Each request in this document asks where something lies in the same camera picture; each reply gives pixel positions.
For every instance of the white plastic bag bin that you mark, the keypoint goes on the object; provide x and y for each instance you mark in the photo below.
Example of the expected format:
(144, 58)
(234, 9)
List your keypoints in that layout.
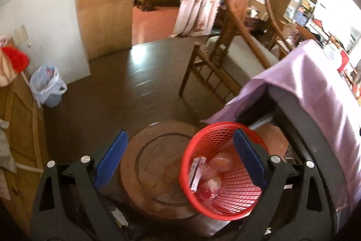
(47, 86)

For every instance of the red mesh trash basket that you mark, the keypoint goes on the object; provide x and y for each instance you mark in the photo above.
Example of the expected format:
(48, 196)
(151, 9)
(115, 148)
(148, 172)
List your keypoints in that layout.
(227, 192)

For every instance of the wooden armchair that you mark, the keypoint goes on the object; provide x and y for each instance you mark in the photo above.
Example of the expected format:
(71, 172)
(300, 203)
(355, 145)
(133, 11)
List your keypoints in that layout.
(226, 64)

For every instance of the red cloth on cabinet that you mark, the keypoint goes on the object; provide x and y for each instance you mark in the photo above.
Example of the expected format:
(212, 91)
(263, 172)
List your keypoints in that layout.
(18, 59)

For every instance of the round wooden stool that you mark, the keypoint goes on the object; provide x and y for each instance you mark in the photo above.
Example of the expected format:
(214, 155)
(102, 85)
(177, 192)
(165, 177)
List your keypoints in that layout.
(150, 168)

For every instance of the wooden cabinet at left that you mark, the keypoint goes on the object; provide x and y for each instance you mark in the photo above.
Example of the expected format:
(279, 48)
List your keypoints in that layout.
(27, 140)

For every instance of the purple tablecloth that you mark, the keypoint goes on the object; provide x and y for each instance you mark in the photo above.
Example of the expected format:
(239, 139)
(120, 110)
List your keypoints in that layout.
(310, 75)

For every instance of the floral pink curtain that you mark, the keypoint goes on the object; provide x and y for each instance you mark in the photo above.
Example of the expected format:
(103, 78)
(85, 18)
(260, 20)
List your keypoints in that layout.
(195, 18)

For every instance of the white wrapper in basket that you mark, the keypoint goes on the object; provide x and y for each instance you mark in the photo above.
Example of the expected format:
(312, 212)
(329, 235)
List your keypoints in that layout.
(196, 172)

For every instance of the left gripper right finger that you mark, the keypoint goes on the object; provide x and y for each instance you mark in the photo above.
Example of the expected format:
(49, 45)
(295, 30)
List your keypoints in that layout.
(293, 204)

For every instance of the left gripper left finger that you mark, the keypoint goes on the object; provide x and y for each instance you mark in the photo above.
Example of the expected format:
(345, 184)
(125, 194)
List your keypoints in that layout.
(68, 205)

